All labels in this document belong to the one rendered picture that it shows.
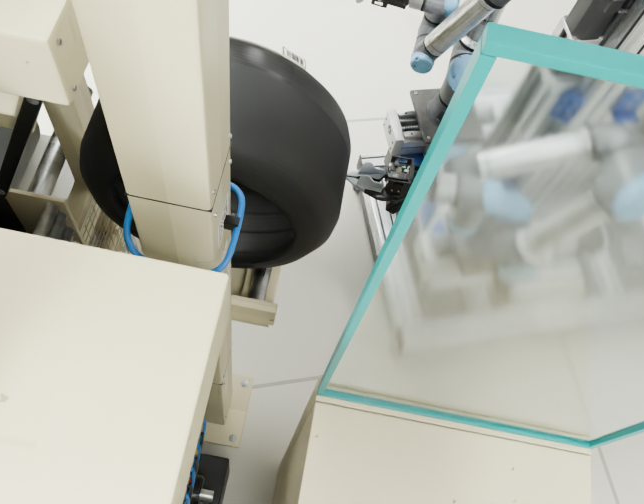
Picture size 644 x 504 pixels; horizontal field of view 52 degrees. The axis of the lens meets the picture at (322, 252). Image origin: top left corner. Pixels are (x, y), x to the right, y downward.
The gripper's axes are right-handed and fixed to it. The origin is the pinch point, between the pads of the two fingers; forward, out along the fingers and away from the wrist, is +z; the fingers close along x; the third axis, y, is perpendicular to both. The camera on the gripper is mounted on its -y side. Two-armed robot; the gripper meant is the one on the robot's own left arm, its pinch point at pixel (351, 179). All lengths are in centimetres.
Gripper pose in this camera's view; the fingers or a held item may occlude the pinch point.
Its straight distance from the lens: 159.1
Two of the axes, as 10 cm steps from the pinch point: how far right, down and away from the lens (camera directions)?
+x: -1.6, 8.8, -4.5
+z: -9.9, -1.6, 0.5
